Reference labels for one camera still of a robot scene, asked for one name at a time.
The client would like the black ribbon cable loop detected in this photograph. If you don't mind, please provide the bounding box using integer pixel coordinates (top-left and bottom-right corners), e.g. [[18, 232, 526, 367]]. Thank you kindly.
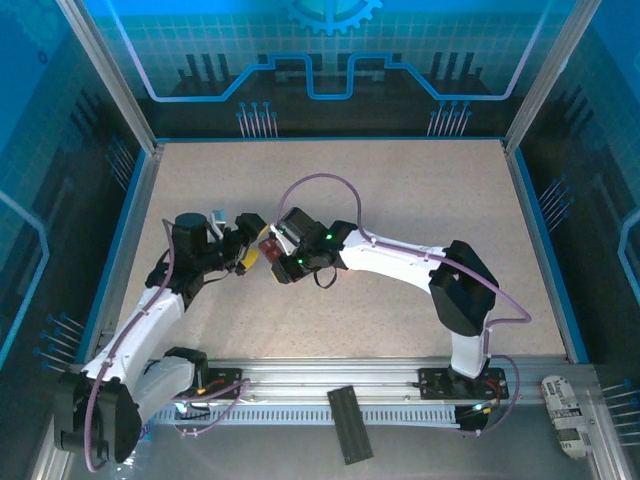
[[312, 267, 339, 291]]

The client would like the aluminium side rail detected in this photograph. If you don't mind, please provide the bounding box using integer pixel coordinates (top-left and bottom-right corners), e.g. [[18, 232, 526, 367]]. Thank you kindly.
[[501, 139, 584, 364], [74, 142, 166, 364]]

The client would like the aluminium frame post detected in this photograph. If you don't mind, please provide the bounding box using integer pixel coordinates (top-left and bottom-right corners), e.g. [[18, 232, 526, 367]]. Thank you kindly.
[[54, 0, 166, 154], [502, 0, 604, 156]]

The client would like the black slotted bar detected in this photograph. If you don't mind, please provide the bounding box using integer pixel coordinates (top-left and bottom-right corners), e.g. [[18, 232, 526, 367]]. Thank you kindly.
[[326, 384, 376, 467]]

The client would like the white slotted cable duct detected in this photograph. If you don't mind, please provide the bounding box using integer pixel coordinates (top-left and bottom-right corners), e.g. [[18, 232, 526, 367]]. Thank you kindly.
[[149, 402, 464, 429]]

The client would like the dark red box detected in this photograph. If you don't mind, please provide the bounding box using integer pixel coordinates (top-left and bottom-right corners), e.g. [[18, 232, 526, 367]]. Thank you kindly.
[[258, 238, 283, 263]]

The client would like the purple camera cable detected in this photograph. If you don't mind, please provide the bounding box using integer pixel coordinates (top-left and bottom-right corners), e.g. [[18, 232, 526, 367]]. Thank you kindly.
[[273, 172, 532, 439], [84, 218, 251, 474]]

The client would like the aluminium frame beam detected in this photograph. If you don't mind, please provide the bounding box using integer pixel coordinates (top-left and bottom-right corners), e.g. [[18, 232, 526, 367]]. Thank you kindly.
[[94, 354, 596, 404]]

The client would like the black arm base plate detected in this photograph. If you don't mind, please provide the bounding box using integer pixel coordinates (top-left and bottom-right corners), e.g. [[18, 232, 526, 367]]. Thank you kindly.
[[417, 367, 511, 401], [197, 367, 245, 401]]

